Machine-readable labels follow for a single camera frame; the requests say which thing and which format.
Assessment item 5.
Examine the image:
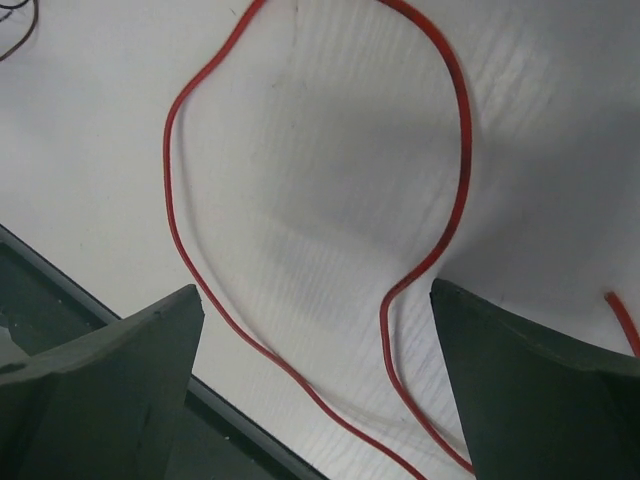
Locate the red cable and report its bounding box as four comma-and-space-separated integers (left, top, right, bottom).
162, 0, 640, 480

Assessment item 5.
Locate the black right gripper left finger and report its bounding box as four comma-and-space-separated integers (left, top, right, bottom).
1, 285, 204, 479

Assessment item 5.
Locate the cable bundle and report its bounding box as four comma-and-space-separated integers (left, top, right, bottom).
0, 0, 41, 62

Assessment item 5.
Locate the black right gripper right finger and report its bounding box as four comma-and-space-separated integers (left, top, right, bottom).
430, 279, 639, 479

